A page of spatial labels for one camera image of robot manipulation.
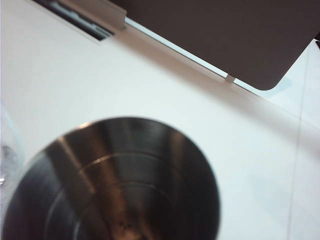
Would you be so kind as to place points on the gold metal jigger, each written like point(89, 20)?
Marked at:
point(125, 187)

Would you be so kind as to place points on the clear wine glass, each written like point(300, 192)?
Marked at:
point(7, 155)

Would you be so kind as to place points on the white partition foot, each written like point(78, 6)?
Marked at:
point(229, 78)

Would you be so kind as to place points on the brown desk partition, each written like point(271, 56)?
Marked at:
point(225, 37)

